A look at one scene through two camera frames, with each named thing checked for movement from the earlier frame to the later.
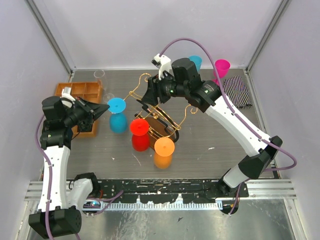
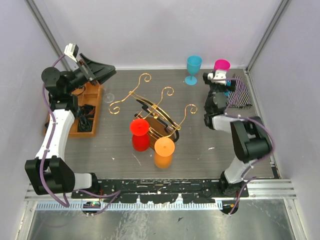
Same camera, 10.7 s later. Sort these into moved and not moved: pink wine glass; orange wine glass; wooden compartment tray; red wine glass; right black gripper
Moved: right black gripper
Not moved: pink wine glass; wooden compartment tray; orange wine glass; red wine glass
